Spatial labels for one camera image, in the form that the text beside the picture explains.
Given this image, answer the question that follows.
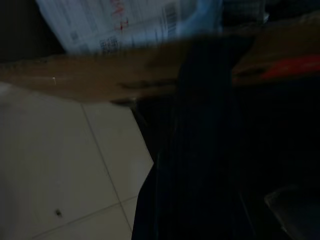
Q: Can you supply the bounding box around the white printed plastic bag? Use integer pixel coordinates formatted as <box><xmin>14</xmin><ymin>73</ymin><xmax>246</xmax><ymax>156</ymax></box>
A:
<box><xmin>34</xmin><ymin>0</ymin><xmax>201</xmax><ymax>55</ymax></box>

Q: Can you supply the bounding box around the brown cardboard box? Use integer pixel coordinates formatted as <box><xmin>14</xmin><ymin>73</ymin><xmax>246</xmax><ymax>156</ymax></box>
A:
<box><xmin>0</xmin><ymin>11</ymin><xmax>320</xmax><ymax>107</ymax></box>

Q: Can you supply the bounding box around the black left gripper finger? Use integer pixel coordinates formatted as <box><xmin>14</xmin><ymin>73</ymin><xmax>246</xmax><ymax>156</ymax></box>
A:
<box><xmin>131</xmin><ymin>36</ymin><xmax>252</xmax><ymax>240</ymax></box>

